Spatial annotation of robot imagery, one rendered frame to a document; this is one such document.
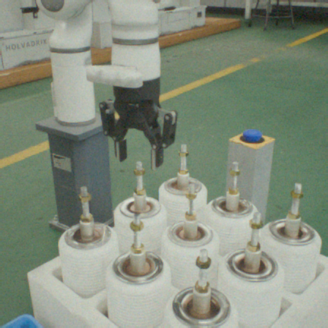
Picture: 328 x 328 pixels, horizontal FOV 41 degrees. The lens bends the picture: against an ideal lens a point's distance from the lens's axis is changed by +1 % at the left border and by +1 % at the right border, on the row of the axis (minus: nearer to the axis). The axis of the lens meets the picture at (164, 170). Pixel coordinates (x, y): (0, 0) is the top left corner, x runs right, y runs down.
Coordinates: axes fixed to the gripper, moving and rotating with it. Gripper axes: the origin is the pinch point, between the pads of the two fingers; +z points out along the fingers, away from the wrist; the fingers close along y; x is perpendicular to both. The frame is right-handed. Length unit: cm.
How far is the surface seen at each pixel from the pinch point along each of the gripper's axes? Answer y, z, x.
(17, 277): 31.3, 35.3, 4.1
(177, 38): 142, 31, -291
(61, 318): 3.1, 21.3, 19.3
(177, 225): -8.8, 9.9, 2.2
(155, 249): -4.2, 16.5, 1.8
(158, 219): -4.3, 10.7, 0.9
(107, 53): 152, 30, -200
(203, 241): -14.4, 9.9, 4.0
